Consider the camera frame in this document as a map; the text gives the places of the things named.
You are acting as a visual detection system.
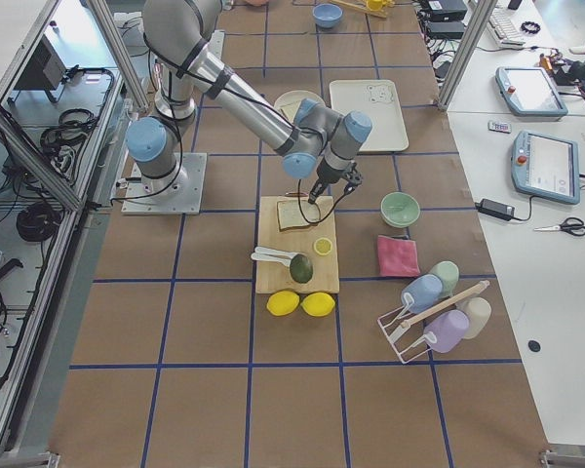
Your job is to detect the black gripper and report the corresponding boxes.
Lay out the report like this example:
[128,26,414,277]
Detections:
[308,160,358,204]

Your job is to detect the bread slice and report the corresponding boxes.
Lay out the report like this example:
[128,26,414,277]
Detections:
[277,101,300,122]
[276,199,322,231]

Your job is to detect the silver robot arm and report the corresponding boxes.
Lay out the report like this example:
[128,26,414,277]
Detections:
[142,0,372,204]

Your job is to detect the bread slice on plate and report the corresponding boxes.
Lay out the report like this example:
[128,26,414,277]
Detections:
[277,101,300,122]

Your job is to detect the cream round plate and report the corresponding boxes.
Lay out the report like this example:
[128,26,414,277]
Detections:
[273,90,325,122]

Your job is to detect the wooden cutting board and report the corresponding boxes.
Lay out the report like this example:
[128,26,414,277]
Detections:
[255,196,340,293]

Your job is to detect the lemon half slice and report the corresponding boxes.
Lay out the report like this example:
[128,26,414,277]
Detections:
[313,237,333,256]

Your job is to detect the green bowl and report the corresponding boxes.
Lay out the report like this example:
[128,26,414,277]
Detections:
[380,192,420,228]

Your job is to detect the avocado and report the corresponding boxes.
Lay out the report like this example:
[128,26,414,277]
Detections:
[289,253,314,284]

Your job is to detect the white plastic spoon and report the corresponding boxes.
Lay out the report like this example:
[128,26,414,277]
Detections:
[251,252,292,267]

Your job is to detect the pink cloth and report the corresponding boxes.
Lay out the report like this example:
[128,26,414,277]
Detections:
[377,235,420,278]

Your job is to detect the cream bear tray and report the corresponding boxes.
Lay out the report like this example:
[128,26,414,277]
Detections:
[329,79,410,154]

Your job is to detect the right whole lemon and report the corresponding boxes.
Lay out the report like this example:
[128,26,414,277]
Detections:
[300,292,335,318]

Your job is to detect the whole lemon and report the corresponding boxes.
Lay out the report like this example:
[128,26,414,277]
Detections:
[300,292,335,318]
[266,291,300,317]

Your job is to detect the left whole lemon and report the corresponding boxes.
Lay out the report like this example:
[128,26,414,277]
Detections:
[266,291,300,317]

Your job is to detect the blue mug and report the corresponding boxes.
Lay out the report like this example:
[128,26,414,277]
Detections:
[401,274,443,314]

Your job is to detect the green mug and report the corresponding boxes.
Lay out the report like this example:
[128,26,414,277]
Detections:
[429,260,459,298]

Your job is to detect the blue bowl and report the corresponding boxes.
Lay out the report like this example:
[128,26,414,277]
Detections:
[312,3,343,29]

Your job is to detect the black power adapter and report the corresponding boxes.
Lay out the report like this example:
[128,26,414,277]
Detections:
[475,198,515,221]

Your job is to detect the wooden dish rack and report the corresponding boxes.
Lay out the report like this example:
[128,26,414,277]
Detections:
[331,0,388,20]

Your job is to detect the yellow mug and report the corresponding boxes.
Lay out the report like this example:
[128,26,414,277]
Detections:
[365,0,395,13]

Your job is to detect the purple mug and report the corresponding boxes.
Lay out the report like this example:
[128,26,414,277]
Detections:
[423,309,470,353]

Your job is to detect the cream mug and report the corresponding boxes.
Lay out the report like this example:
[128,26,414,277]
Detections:
[456,296,491,339]

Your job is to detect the near teach pendant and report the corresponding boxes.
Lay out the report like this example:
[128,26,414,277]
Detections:
[510,131,580,205]

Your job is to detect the teach pendant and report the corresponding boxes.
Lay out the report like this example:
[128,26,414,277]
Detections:
[495,67,568,120]
[510,131,580,205]

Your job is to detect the far teach pendant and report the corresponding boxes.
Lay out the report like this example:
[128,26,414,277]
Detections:
[495,67,568,120]

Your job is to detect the scissors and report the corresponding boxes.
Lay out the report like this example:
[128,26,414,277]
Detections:
[534,216,585,237]

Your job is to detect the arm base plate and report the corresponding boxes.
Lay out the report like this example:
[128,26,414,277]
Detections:
[121,152,207,215]
[209,29,225,60]

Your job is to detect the white wire mug rack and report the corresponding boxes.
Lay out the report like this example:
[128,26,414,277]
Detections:
[377,280,489,364]

